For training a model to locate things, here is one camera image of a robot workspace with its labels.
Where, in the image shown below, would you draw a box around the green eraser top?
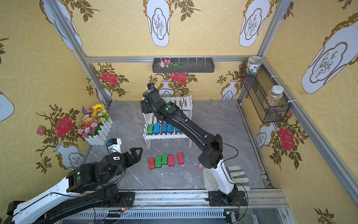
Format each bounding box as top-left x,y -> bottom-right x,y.
161,153 -> 169,165
155,156 -> 162,168

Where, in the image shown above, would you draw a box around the green eraser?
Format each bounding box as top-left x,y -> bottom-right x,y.
155,156 -> 162,168
161,153 -> 169,165
146,124 -> 154,135

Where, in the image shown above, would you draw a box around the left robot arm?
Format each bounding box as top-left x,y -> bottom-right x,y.
5,147 -> 143,224

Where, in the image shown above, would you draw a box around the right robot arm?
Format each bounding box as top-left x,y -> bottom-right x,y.
141,88 -> 248,206

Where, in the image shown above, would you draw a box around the white slatted wooden shelf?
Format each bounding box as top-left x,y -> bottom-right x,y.
143,95 -> 193,148

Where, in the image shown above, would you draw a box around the pink flower in tray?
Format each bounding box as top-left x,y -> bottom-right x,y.
158,59 -> 180,68

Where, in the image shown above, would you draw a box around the artificial flowers in white planter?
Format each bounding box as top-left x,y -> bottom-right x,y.
77,104 -> 113,145

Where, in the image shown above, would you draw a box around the jar with green label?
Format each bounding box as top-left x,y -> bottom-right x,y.
246,56 -> 263,75

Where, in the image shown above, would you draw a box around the jar of colourful beads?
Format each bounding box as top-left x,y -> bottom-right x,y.
264,85 -> 284,108

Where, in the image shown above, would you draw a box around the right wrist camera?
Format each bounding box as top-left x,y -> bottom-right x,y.
147,83 -> 155,90

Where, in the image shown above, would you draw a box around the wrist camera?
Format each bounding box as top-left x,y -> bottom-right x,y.
106,138 -> 122,154
147,83 -> 155,90

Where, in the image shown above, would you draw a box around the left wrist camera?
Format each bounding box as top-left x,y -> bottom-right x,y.
106,138 -> 122,154

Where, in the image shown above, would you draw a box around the grey wall tray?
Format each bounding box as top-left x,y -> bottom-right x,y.
152,57 -> 215,73

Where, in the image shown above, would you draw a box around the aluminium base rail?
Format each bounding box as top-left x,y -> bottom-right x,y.
47,189 -> 297,224

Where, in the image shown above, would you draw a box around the aluminium frame post left rear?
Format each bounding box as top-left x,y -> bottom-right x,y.
40,1 -> 112,106

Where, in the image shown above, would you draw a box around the aluminium frame post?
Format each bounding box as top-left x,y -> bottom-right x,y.
40,1 -> 112,106
237,0 -> 291,103

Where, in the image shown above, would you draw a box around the black wire wall basket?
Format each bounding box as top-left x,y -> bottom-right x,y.
241,61 -> 291,123

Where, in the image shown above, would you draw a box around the aluminium frame post right rear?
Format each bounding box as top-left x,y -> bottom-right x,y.
237,0 -> 291,103

